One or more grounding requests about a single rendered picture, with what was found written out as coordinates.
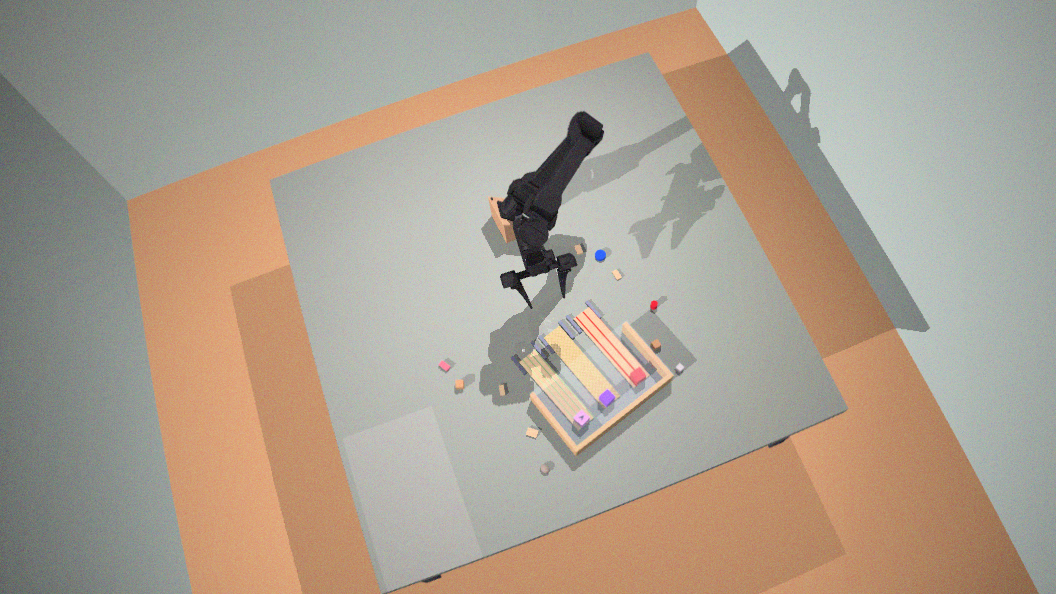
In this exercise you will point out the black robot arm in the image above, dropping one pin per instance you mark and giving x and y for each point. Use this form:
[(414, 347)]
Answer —
[(539, 194)]

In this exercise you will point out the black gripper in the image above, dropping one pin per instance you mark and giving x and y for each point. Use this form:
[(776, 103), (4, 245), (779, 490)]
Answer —
[(564, 263)]

